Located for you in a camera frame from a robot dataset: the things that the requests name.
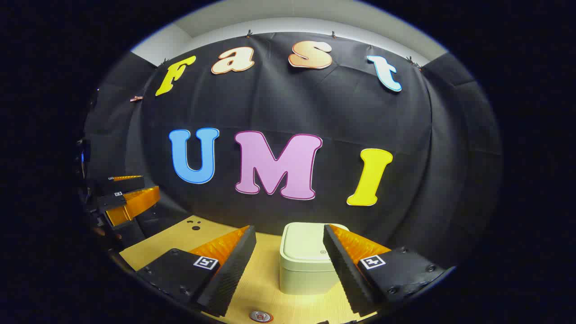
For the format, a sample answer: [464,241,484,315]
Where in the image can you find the green desktop garbage bin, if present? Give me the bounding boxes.
[279,222,351,296]

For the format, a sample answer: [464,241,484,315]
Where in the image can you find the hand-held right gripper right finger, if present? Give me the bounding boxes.
[322,224,456,318]

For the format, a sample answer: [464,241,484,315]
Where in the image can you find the black backdrop cloth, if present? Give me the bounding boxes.
[79,31,502,270]

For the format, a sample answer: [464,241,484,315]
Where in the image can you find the wooden desktop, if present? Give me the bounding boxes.
[119,215,387,324]

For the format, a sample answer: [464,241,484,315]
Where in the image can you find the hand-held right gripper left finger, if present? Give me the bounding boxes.
[135,225,257,318]

